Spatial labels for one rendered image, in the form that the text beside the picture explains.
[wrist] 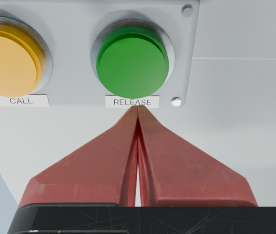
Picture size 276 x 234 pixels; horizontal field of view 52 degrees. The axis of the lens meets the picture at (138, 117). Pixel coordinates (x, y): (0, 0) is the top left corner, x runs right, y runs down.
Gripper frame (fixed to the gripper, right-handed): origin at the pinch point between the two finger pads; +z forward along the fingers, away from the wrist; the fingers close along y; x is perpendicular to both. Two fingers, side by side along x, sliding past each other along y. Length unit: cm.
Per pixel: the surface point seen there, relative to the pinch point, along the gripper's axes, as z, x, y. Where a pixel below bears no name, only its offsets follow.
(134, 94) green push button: 4.2, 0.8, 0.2
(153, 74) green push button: 4.1, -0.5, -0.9
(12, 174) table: 15.5, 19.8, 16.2
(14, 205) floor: 102, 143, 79
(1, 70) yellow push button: 4.0, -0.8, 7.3
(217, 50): 15.5, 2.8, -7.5
